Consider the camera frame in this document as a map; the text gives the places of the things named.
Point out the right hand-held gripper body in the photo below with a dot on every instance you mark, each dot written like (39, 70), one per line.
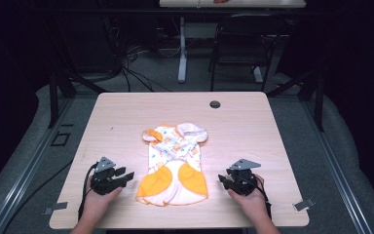
(244, 182)

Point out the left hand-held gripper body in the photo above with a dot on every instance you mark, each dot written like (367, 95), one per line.
(104, 182)

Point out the white and orange baby garment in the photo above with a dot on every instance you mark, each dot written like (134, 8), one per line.
(172, 165)

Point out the person's left hand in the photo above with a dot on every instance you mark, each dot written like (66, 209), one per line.
(97, 204)

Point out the person's right hand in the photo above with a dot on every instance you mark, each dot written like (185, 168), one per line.
(252, 206)

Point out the grey tape strip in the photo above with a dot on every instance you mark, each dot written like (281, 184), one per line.
(303, 204)
(56, 207)

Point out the black metal stand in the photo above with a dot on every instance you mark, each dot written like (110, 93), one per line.
(53, 97)
(319, 100)

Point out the white background desk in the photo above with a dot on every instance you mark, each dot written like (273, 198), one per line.
(182, 48)

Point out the black chair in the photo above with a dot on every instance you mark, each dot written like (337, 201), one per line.
(250, 26)

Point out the orange thing on desk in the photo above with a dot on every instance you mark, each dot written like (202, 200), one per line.
(220, 1)

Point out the aluminium floor rail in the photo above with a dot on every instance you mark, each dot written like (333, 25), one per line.
(336, 169)
(29, 165)

